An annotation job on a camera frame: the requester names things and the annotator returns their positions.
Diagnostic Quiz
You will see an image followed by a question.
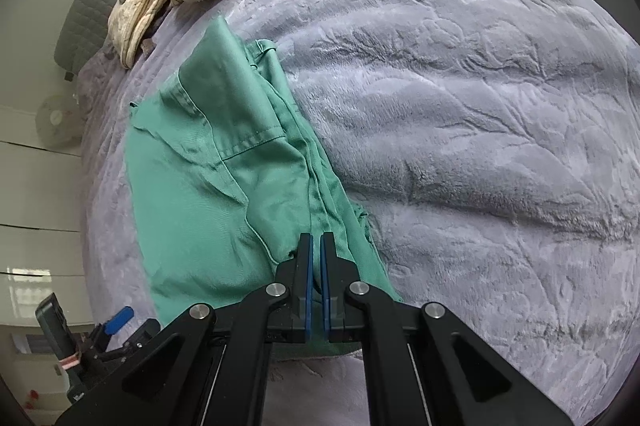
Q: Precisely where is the beige striped cloth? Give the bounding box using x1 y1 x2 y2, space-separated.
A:
107 0 187 69

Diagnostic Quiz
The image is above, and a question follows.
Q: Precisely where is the grey crumpled cloth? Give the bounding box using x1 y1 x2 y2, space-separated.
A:
102 36 157 59

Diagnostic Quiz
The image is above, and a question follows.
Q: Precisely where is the white round fan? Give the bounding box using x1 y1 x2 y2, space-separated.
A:
35 94 81 153

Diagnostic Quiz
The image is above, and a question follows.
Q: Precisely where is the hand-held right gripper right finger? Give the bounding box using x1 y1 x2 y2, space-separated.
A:
320 232 573 426

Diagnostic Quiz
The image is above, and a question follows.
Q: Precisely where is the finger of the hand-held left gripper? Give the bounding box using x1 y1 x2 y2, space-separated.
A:
92 305 136 352
100 318 162 362

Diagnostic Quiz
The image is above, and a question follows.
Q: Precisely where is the purple plush blanket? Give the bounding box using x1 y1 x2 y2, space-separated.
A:
75 0 640 426

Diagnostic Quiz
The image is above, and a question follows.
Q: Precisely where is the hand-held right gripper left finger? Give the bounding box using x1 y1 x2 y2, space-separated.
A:
54 233 315 426

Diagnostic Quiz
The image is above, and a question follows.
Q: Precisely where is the green work jacket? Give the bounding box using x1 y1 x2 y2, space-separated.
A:
124 16 404 359

